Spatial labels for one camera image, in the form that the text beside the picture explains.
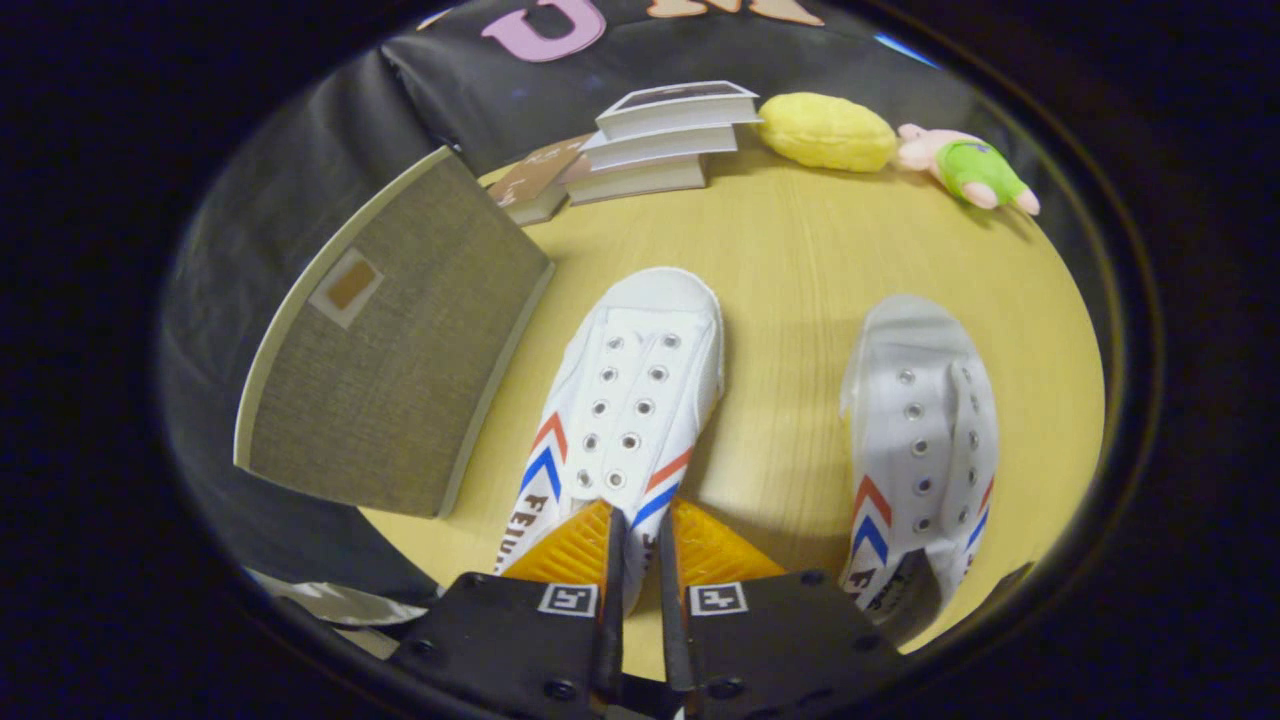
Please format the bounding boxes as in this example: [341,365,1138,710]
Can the white canvas shoe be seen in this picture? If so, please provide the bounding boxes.
[838,293,1001,646]
[493,266,726,616]

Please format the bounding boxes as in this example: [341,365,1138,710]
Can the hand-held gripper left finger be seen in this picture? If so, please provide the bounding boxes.
[385,498,629,720]

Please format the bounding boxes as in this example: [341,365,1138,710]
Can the brown cover book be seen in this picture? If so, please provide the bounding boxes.
[486,133,593,227]

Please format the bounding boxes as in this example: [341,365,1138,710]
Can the white book portrait cover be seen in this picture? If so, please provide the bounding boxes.
[596,80,763,141]

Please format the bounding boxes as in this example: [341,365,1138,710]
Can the white paperback book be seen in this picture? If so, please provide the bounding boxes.
[580,125,741,173]

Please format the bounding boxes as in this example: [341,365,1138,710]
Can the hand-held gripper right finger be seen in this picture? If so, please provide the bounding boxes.
[655,497,911,720]

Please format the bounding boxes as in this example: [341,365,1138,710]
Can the grey fabric storage box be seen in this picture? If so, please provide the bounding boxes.
[233,145,557,521]

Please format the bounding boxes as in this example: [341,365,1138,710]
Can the thick tan cover book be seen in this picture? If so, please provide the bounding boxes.
[563,155,709,207]

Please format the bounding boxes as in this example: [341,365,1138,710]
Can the yellow plush toy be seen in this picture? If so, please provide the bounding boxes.
[757,92,899,173]

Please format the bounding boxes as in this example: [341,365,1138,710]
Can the pink and green plush toy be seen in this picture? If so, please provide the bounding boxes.
[896,123,1041,217]

